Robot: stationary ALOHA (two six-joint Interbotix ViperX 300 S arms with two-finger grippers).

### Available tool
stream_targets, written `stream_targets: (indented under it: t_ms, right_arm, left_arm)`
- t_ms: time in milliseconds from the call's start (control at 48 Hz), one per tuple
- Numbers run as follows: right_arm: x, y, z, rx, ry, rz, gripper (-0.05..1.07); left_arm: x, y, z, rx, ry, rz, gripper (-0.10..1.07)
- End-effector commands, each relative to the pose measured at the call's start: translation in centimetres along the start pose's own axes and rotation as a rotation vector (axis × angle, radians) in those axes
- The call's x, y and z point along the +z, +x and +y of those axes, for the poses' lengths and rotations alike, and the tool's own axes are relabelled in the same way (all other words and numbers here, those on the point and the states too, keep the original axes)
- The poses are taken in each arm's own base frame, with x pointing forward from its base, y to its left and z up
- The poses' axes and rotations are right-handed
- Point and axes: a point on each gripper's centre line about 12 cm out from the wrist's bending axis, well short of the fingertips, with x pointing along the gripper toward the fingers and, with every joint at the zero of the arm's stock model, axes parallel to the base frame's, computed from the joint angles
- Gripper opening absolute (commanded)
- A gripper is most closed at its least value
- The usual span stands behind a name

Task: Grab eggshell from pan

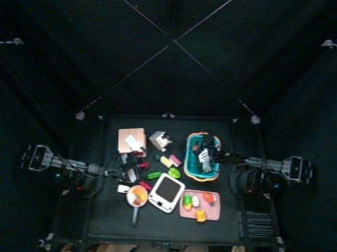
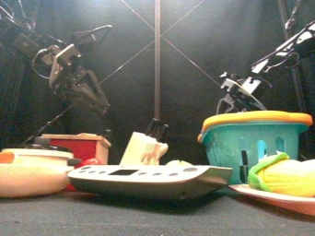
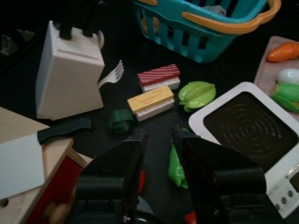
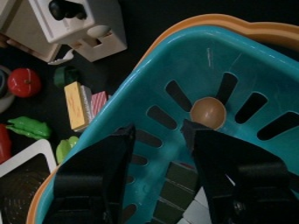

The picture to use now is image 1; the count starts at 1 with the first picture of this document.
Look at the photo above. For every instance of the pink flat box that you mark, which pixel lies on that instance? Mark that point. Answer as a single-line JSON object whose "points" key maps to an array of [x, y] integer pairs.
{"points": [[129, 132]]}

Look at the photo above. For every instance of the grey toy spatula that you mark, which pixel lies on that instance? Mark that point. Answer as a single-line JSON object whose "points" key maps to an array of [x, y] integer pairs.
{"points": [[204, 160]]}

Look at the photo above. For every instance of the lime green toy vegetable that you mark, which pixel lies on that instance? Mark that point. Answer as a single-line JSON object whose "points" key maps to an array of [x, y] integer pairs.
{"points": [[173, 173]]}

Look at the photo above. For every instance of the toy frying pan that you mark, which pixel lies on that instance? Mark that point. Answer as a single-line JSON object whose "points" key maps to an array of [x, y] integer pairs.
{"points": [[135, 204]]}

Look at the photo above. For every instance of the pink toy tray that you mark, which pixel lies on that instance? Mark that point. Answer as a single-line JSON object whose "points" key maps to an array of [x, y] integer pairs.
{"points": [[212, 212]]}

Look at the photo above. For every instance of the yellow toy block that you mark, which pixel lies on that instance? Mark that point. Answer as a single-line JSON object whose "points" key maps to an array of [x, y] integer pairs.
{"points": [[165, 162]]}

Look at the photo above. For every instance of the pink toy block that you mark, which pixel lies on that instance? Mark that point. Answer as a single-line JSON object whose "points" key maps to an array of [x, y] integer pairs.
{"points": [[175, 160]]}

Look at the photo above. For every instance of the white brown toy box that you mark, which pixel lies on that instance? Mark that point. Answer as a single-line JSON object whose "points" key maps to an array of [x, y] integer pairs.
{"points": [[159, 140]]}

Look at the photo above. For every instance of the dark green toy piece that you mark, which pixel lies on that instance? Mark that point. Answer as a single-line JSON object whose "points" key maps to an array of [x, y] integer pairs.
{"points": [[156, 157]]}

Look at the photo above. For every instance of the green yellow toy corn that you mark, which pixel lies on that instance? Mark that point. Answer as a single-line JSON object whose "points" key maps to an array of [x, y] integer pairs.
{"points": [[187, 202]]}

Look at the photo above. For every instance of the red toy piece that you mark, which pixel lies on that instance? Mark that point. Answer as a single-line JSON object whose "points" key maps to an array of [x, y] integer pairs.
{"points": [[143, 165], [144, 185]]}

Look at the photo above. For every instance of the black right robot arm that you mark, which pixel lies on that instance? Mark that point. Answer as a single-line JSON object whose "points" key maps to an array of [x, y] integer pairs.
{"points": [[280, 166]]}

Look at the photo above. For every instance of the yellow toy food piece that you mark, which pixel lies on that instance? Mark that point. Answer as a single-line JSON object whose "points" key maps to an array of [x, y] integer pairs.
{"points": [[200, 216]]}

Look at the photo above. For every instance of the orange toy carrot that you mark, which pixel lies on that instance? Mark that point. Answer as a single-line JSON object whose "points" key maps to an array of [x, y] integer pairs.
{"points": [[208, 198]]}

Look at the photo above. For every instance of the white toy egg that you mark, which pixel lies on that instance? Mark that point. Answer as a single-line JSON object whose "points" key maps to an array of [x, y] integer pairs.
{"points": [[195, 201]]}

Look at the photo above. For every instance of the white toy piece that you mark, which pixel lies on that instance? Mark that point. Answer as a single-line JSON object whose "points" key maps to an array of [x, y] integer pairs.
{"points": [[123, 188]]}

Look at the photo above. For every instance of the teal basket orange rim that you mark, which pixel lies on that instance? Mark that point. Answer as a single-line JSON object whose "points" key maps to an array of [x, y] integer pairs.
{"points": [[188, 167]]}

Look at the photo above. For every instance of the white card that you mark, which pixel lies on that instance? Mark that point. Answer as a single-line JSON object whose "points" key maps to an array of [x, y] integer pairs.
{"points": [[132, 142]]}

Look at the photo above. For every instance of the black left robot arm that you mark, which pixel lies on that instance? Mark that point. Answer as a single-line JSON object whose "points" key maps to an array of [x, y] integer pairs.
{"points": [[52, 160]]}

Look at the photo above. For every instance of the white toy kitchen scale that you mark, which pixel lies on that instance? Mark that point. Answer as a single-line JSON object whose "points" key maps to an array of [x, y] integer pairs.
{"points": [[167, 192]]}

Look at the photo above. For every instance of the green toy pepper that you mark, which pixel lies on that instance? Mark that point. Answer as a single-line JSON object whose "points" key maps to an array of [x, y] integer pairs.
{"points": [[153, 175]]}

